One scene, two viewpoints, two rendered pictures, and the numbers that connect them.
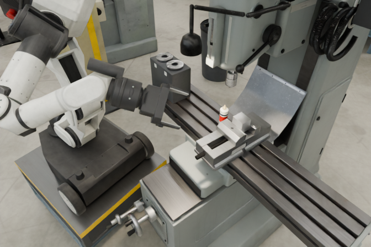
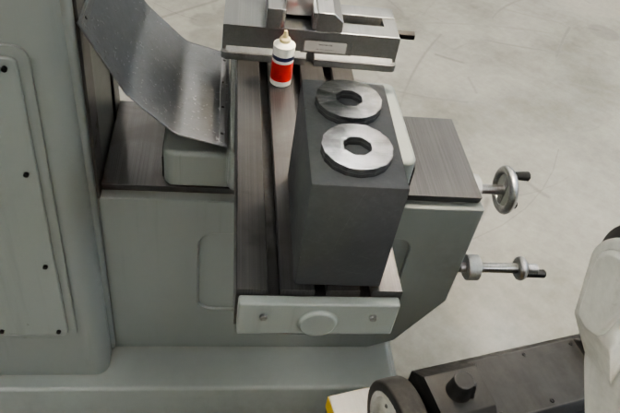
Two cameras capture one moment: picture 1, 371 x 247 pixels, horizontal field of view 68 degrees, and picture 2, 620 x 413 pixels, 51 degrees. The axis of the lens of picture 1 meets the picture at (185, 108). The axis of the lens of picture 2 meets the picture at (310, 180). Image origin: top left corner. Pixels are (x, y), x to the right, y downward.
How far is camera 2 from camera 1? 1.95 m
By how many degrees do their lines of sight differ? 95
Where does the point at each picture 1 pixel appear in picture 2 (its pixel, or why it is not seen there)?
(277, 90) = (114, 1)
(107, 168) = (540, 348)
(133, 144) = (447, 371)
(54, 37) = not seen: outside the picture
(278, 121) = (161, 31)
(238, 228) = not seen: hidden behind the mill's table
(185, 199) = (414, 129)
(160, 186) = (447, 167)
